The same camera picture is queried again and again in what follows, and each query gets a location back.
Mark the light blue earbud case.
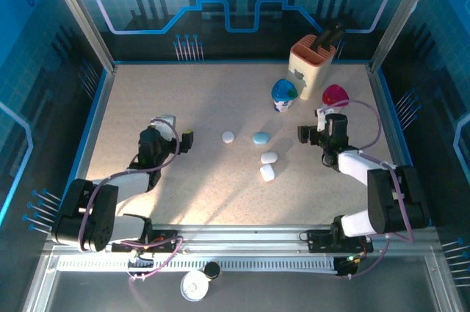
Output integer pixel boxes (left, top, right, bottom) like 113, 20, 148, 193
252, 131, 272, 146

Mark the white rectangular earbud case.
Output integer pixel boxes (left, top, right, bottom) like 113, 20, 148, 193
258, 163, 277, 183

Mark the pink lidded cup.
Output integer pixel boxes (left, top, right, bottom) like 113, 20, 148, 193
321, 84, 350, 115

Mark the blue lidded cup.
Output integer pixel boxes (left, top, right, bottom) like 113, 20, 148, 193
270, 78, 300, 113

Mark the aluminium table side bar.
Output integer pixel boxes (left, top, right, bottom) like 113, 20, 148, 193
366, 64, 420, 225
69, 64, 118, 225

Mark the cream knife block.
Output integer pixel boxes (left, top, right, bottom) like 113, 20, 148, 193
287, 34, 336, 101

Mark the black round cap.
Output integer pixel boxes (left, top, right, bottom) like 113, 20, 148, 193
203, 261, 222, 280

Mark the white round lid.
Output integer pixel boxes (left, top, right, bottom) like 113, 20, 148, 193
179, 270, 211, 302

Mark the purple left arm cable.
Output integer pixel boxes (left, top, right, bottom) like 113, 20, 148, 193
79, 117, 184, 283

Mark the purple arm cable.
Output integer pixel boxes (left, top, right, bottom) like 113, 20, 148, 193
317, 99, 416, 280
79, 117, 184, 283

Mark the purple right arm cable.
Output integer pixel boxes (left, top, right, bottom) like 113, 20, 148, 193
317, 99, 416, 280

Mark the black handled knife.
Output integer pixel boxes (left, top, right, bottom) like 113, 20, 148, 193
316, 25, 337, 51
326, 20, 347, 48

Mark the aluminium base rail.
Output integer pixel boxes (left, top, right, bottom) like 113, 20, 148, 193
43, 222, 441, 255

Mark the white slotted cable duct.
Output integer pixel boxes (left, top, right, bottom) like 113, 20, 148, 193
57, 257, 341, 273

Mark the aluminium frame post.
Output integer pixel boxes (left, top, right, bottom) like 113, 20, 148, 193
40, 0, 118, 73
368, 0, 442, 73

